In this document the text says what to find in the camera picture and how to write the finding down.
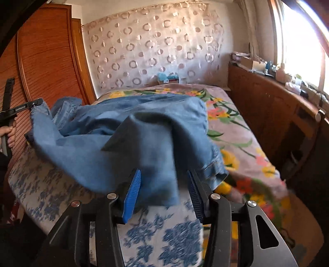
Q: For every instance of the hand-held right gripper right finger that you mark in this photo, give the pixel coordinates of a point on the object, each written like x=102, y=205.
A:
x=196, y=197

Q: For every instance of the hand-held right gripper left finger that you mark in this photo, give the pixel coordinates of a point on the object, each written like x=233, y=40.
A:
x=131, y=197

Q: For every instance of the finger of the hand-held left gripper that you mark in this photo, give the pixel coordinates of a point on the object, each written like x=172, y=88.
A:
x=29, y=105

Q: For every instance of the blue denim pants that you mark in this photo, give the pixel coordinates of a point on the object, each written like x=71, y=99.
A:
x=154, y=133

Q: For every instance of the person's left hand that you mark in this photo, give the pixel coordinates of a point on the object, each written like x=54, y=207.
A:
x=7, y=133

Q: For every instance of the wooden slatted wardrobe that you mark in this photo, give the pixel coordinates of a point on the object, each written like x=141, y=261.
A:
x=46, y=56

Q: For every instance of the white blue floral blanket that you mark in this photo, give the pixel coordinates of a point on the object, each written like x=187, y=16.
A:
x=164, y=238

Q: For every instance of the colourful flower print blanket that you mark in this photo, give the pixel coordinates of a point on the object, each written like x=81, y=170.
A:
x=239, y=138

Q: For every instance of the red printed bag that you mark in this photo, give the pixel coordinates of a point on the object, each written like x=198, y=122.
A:
x=14, y=213

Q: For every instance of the wooden bedside board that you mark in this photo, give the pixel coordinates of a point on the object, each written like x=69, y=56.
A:
x=270, y=107

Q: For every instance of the cardboard box with teal packets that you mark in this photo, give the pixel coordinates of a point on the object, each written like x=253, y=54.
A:
x=167, y=78

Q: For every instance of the circle pattern sheer curtain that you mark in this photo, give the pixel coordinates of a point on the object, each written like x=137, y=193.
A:
x=154, y=46

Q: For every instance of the small blue bottle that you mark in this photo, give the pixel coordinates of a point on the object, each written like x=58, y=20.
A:
x=270, y=68

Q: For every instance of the white plastic bottle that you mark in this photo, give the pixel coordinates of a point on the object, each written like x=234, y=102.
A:
x=281, y=74

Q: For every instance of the white window curtain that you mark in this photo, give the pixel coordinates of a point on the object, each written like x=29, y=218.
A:
x=254, y=28

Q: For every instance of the bright window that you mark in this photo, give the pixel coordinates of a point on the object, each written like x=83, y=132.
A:
x=303, y=46

